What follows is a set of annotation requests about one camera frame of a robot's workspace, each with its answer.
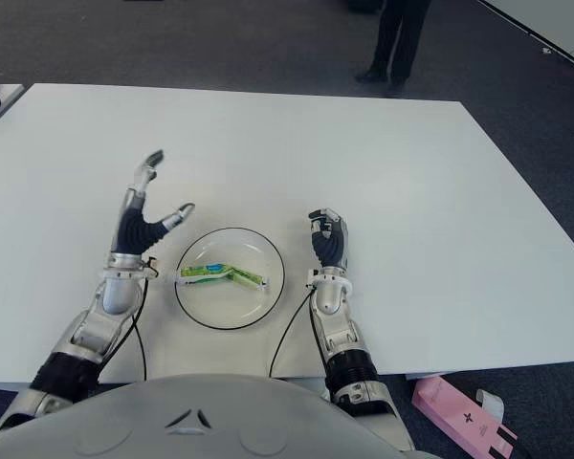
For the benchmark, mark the white neighbouring table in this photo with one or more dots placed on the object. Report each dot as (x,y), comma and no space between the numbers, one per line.
(550,24)

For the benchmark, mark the grey robot torso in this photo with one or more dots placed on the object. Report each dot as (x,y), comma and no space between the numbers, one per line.
(196,421)

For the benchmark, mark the white side table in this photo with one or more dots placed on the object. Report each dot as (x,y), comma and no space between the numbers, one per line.
(7,98)

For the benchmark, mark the green white toothpaste tube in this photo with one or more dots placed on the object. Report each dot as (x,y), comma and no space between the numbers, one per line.
(210,272)

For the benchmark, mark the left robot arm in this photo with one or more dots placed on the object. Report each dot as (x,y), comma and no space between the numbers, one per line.
(110,306)

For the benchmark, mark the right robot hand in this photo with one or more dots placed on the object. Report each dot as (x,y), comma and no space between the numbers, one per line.
(330,244)

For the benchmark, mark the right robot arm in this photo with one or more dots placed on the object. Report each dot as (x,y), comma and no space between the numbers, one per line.
(339,344)

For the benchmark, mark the standing person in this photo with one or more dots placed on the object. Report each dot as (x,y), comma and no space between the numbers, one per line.
(397,33)

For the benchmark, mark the white plate black rim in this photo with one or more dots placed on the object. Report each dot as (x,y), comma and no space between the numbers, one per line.
(229,306)

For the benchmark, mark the pink cardboard box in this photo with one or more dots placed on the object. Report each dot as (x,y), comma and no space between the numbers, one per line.
(452,411)

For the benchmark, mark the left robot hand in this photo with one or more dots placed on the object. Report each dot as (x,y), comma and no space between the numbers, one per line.
(133,229)

